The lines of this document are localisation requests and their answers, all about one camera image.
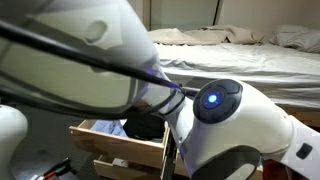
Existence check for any red shirt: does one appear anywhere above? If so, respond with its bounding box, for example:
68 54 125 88
262 159 305 180

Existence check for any wooden drawer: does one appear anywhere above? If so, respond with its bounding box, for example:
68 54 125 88
69 120 168 168
93 155 160 180

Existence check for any red black clamp tool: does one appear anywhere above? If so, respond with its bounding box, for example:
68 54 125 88
29 158 78 180

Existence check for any white mattress with sheet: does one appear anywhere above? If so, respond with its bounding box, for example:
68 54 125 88
156 43 320 109

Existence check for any upper left wooden drawer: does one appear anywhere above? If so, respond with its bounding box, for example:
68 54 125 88
69 120 168 168

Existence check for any black garment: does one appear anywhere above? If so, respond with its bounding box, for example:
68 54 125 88
123 114 165 140

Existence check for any striped grey pillow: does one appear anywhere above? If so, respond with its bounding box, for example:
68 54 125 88
269 25 320 53

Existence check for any lower left wooden drawer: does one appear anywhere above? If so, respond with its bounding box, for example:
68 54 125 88
93 155 160 180

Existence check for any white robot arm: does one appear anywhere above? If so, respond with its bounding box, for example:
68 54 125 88
0 0 320 180

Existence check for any light blue shirt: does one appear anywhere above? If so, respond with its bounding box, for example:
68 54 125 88
91 120 127 137

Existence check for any wooden bed frame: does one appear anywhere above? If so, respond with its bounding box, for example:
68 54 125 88
282 106 320 127

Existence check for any beige blanket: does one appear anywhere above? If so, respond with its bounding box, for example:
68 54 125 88
148 25 264 46

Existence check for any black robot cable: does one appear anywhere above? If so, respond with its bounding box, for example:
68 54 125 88
0 19 201 118

